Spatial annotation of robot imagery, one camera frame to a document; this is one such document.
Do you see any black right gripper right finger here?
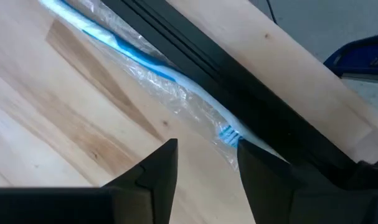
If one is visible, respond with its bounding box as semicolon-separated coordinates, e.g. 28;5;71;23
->
237;139;329;224

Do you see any blue chair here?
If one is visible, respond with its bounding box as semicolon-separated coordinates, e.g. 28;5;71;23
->
323;32;378;84

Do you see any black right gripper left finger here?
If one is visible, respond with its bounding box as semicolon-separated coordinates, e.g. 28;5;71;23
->
103;138;179;224

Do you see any blue toothbrush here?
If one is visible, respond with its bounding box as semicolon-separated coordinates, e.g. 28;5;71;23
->
39;0;270;170

